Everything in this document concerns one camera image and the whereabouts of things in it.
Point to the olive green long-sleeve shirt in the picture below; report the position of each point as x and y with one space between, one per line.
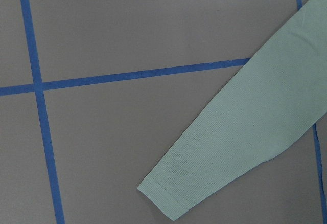
265 107

